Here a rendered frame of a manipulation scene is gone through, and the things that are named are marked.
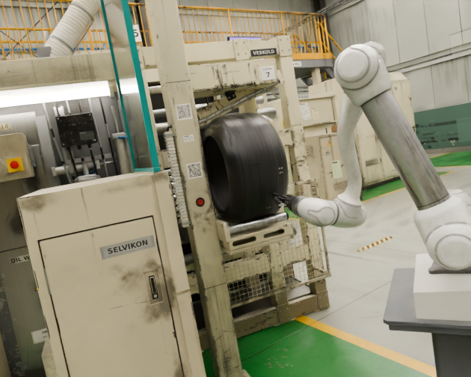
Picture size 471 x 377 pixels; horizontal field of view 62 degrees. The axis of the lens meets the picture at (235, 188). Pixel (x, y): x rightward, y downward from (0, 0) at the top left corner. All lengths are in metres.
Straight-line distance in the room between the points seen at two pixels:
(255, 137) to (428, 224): 0.91
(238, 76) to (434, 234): 1.48
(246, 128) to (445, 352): 1.22
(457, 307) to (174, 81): 1.48
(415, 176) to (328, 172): 5.25
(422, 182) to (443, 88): 12.49
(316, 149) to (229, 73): 4.26
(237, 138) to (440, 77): 12.20
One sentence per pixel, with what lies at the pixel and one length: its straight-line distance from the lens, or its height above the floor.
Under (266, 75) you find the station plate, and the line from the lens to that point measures 2.42.
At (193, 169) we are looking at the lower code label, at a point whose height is 1.23.
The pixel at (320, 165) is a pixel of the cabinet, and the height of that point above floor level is 0.76.
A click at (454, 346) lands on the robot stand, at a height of 0.50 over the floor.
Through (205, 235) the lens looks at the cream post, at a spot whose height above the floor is 0.89.
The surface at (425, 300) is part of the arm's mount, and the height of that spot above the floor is 0.71.
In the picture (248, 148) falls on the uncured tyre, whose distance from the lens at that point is 1.83.
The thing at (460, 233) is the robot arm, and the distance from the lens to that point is 1.27.
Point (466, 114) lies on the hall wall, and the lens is 13.40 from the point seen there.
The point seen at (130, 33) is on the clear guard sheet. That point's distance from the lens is 1.20.
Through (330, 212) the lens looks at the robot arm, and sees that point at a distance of 1.53.
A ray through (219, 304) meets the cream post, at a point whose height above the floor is 0.52.
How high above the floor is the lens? 1.30
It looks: 6 degrees down
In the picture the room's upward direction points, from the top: 10 degrees counter-clockwise
